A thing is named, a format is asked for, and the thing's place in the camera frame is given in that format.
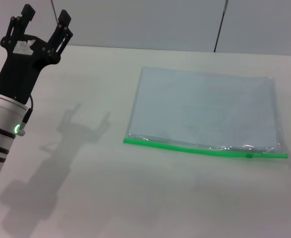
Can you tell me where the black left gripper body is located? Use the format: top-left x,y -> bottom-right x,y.
0,33 -> 62,104

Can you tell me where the clear green-zip document bag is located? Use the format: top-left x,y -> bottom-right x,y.
123,66 -> 289,160

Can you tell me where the black background pole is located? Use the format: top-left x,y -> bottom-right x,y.
214,0 -> 229,53

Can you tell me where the thin grey background cable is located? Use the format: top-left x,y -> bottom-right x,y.
51,0 -> 58,24

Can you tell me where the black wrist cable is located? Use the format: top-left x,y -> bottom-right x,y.
20,95 -> 35,136

